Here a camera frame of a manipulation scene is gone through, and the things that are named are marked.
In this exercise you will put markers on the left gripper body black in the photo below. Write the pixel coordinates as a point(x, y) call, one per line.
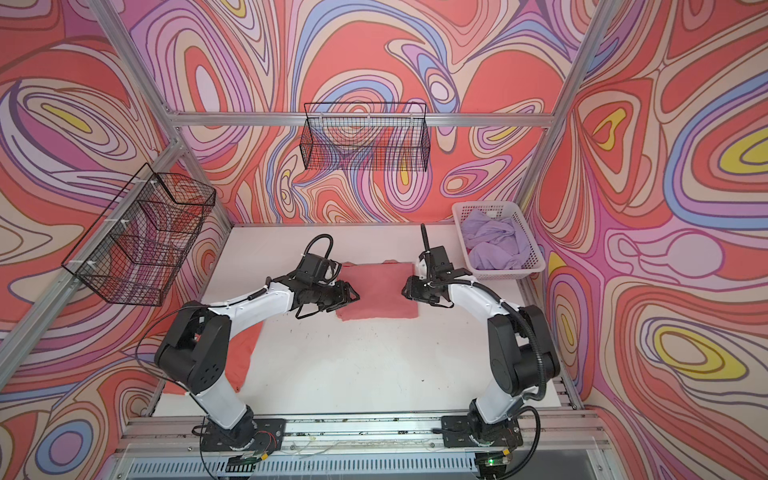
point(332, 298)

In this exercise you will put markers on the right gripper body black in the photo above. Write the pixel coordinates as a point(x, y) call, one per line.
point(424, 290)

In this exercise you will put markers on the pink t shirt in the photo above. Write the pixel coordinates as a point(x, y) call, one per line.
point(380, 289)

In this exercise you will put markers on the white plastic laundry basket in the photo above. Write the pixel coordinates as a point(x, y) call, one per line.
point(498, 210)

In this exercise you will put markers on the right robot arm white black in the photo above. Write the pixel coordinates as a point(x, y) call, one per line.
point(521, 353)

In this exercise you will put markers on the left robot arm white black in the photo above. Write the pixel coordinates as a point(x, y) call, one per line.
point(220, 403)

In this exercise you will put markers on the lavender t shirt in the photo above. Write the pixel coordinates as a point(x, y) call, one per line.
point(494, 244)

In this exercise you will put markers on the folded red t shirt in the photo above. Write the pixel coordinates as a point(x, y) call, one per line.
point(243, 354)

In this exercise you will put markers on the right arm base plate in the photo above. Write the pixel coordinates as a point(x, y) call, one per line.
point(469, 430)

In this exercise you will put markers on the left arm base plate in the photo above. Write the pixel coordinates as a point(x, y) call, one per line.
point(263, 435)

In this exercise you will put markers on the black wire basket back wall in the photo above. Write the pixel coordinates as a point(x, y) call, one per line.
point(365, 136)

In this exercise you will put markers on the black wire basket wall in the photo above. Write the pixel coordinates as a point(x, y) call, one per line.
point(134, 252)
point(365, 136)

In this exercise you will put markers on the black wire basket left wall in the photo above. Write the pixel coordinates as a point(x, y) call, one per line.
point(134, 252)

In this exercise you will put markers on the aluminium frame rail base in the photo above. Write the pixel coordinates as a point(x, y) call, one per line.
point(557, 444)

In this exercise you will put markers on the aluminium frame right post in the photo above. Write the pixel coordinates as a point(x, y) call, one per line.
point(595, 34)

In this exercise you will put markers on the aluminium frame post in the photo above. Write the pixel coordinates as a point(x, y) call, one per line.
point(595, 34)
point(140, 77)

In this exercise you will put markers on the aluminium frame left post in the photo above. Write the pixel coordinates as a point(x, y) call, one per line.
point(140, 77)

